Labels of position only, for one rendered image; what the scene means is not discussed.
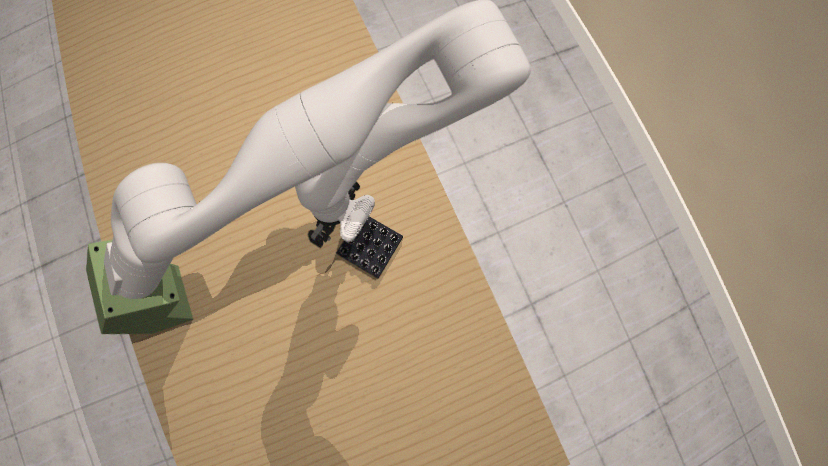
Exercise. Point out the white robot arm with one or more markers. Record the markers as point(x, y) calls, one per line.
point(337, 128)

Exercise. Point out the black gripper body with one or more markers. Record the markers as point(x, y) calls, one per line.
point(326, 224)

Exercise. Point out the black knob box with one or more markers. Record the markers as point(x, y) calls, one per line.
point(379, 242)

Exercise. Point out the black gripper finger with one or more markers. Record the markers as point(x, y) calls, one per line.
point(319, 236)
point(356, 187)

